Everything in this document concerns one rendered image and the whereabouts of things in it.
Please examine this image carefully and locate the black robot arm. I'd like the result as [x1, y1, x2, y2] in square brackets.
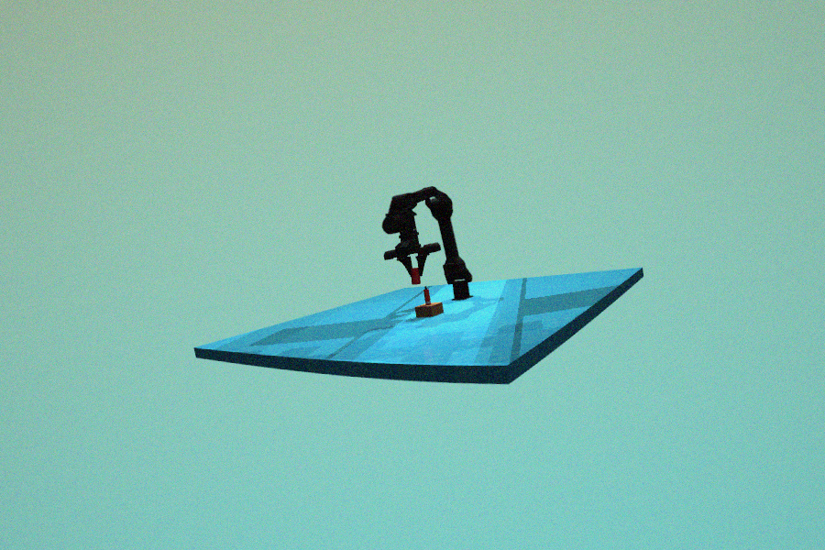
[382, 186, 473, 301]

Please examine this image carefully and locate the tan square block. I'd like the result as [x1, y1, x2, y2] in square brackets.
[414, 302, 444, 318]

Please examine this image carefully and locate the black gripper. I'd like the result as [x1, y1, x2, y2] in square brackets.
[384, 229, 441, 277]

